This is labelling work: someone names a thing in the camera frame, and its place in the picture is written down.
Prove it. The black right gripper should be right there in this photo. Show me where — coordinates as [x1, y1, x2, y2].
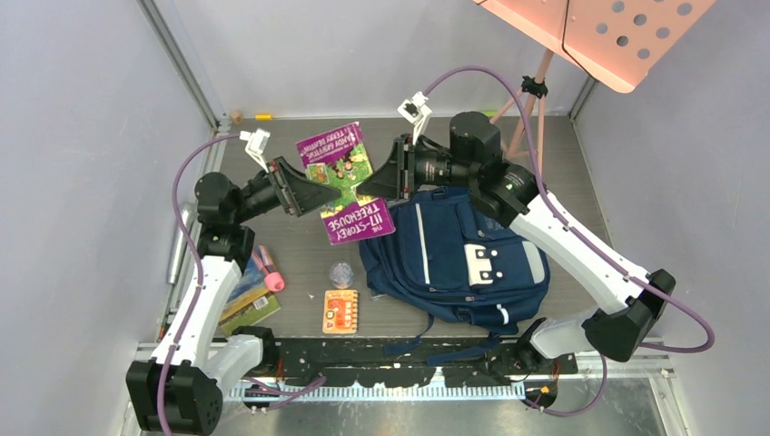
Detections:
[357, 134, 476, 203]

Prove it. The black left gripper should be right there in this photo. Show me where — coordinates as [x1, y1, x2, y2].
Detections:
[232, 156, 341, 224]

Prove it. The purple treehouse book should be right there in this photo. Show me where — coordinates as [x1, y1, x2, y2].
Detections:
[296, 122, 395, 245]

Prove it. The navy blue backpack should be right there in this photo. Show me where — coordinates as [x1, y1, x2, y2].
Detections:
[359, 187, 550, 367]

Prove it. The landscape cover book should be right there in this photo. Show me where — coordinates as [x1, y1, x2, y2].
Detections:
[219, 256, 281, 337]

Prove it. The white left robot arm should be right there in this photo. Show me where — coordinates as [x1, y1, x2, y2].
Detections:
[125, 157, 341, 435]

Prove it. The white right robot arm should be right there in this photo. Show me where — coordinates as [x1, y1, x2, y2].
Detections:
[357, 112, 676, 373]

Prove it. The pink highlighter marker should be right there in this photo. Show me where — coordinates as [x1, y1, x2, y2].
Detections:
[252, 244, 285, 292]

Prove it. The small wooden block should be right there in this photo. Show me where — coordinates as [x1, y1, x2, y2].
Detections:
[229, 110, 243, 125]

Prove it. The silver metal cylinder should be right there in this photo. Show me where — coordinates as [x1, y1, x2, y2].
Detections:
[166, 203, 196, 284]

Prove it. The orange spiral notepad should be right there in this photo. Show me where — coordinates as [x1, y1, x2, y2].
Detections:
[322, 289, 359, 335]

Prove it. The pink music stand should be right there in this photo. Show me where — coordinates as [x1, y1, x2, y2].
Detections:
[454, 0, 718, 201]

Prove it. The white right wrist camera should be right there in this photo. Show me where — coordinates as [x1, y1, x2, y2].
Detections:
[397, 92, 433, 144]

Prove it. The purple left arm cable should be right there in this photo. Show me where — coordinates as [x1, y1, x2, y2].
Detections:
[156, 133, 327, 436]

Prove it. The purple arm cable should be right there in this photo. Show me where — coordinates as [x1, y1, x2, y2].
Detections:
[156, 133, 327, 436]
[420, 65, 716, 418]

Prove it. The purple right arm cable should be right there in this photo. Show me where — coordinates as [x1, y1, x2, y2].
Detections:
[420, 65, 716, 418]

